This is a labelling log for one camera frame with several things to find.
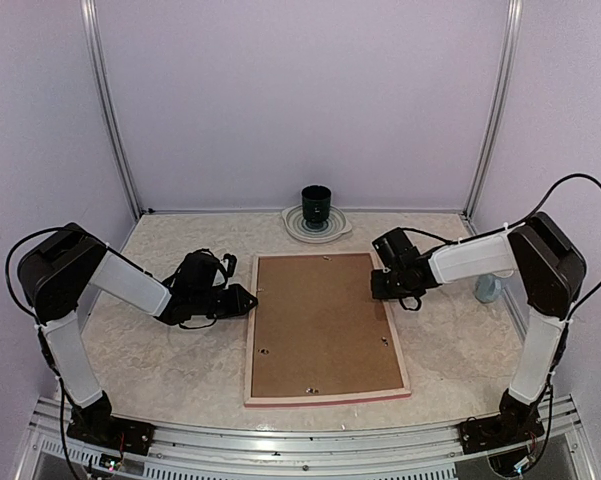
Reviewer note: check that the right aluminium corner post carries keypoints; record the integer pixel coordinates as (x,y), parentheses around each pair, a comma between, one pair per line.
(498,105)

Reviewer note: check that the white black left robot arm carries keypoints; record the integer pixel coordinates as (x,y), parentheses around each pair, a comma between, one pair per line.
(55,275)

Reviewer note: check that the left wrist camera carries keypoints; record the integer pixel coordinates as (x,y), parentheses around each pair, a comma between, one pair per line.
(227,267)

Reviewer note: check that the left aluminium corner post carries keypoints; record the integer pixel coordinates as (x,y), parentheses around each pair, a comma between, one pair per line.
(97,59)

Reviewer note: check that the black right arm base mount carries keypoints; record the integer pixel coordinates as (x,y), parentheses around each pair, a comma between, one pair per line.
(493,432)

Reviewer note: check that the striped ceramic plate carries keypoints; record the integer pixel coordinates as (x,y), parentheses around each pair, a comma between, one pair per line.
(336,226)

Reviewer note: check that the light blue paper cup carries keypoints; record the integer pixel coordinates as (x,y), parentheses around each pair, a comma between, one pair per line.
(489,287)

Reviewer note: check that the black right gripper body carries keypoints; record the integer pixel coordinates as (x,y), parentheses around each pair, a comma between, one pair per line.
(391,289)

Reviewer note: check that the brown backing board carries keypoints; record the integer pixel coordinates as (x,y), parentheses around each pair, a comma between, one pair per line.
(325,325)

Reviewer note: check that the dark green cup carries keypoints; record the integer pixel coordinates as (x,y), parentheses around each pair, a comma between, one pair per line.
(316,204)

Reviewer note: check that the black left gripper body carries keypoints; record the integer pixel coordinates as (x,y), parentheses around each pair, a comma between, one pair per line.
(226,308)

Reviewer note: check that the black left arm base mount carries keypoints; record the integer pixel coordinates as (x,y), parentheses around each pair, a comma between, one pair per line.
(115,433)

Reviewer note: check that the aluminium corner post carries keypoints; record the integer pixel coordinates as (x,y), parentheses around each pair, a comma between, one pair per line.
(97,59)
(498,105)

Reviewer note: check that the aluminium front rail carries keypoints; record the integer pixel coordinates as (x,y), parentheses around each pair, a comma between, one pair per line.
(182,451)

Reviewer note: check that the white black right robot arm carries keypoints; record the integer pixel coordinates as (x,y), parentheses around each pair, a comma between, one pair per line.
(551,268)

